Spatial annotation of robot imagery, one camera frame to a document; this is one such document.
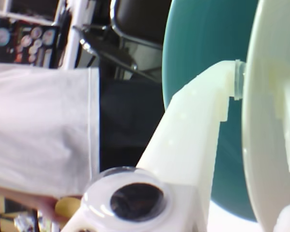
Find white deep plate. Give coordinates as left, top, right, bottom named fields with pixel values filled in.
left=241, top=0, right=290, bottom=232

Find light blue deep plate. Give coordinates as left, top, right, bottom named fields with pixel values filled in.
left=160, top=0, right=259, bottom=223

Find person's right forearm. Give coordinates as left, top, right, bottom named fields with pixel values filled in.
left=0, top=185, right=56, bottom=218

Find person's right hand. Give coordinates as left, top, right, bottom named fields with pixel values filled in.
left=36, top=194, right=84, bottom=224

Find plastic googly eye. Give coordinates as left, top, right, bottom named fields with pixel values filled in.
left=82, top=166, right=171, bottom=230

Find black chrome tube chair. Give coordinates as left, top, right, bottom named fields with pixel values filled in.
left=72, top=0, right=172, bottom=82

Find person white shirt dark trousers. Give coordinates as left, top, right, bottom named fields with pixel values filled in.
left=0, top=61, right=165, bottom=201

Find colourful printed box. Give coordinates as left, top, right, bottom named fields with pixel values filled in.
left=0, top=19, right=61, bottom=70

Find white shelf frame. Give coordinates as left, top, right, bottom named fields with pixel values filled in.
left=0, top=0, right=87, bottom=70

